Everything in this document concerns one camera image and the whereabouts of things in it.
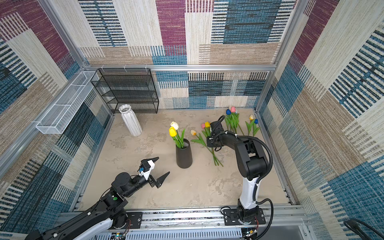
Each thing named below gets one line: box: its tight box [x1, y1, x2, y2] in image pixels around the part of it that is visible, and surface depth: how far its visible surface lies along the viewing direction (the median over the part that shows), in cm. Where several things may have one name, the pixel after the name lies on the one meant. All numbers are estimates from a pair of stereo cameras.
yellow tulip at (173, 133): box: [168, 126, 182, 149], surface depth 72 cm
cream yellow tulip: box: [245, 114, 255, 136], surface depth 113 cm
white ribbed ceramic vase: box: [118, 104, 143, 137], surface depth 95 cm
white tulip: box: [170, 121, 184, 148], surface depth 73 cm
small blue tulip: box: [252, 118, 261, 137], surface depth 110 cm
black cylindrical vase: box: [175, 138, 193, 169], surface depth 89 cm
